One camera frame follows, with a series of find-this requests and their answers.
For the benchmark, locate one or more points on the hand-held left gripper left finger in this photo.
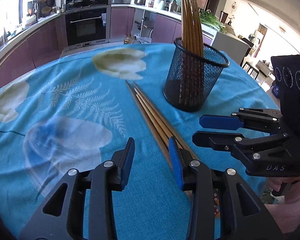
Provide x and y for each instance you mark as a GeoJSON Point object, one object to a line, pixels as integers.
{"type": "Point", "coordinates": [127, 165]}

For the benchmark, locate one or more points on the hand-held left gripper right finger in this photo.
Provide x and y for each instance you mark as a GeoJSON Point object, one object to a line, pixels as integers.
{"type": "Point", "coordinates": [176, 162]}

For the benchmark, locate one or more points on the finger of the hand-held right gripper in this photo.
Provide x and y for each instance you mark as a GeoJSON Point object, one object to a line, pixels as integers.
{"type": "Point", "coordinates": [217, 122]}
{"type": "Point", "coordinates": [215, 140]}

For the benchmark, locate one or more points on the black mesh pen holder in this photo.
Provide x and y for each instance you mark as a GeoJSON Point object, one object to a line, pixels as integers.
{"type": "Point", "coordinates": [195, 80]}

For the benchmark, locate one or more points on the chopsticks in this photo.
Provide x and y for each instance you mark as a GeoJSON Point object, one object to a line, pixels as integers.
{"type": "Point", "coordinates": [147, 120]}

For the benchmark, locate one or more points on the blue floral tablecloth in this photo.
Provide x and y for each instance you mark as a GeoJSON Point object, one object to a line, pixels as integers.
{"type": "Point", "coordinates": [77, 110]}

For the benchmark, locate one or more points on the leafy green vegetables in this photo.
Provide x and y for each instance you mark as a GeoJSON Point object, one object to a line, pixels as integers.
{"type": "Point", "coordinates": [212, 21]}

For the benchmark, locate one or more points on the short pink base cabinets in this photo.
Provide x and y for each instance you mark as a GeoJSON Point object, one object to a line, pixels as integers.
{"type": "Point", "coordinates": [165, 27]}

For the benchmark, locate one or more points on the cooking oil bottles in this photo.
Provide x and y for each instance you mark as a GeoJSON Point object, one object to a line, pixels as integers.
{"type": "Point", "coordinates": [130, 40]}

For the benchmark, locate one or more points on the steel thermos bottle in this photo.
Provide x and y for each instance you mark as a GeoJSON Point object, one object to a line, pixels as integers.
{"type": "Point", "coordinates": [173, 6]}

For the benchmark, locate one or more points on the black built-in oven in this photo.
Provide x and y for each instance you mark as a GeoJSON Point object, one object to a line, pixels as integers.
{"type": "Point", "coordinates": [86, 26]}

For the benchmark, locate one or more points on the long pink base cabinets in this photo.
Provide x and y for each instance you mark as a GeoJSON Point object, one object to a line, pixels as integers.
{"type": "Point", "coordinates": [27, 50]}

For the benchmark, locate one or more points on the cooking pot with glass lid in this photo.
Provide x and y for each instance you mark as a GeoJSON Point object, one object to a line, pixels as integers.
{"type": "Point", "coordinates": [75, 2]}
{"type": "Point", "coordinates": [97, 0]}

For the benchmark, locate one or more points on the round wall clock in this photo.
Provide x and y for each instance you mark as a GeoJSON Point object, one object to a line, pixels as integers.
{"type": "Point", "coordinates": [235, 7]}

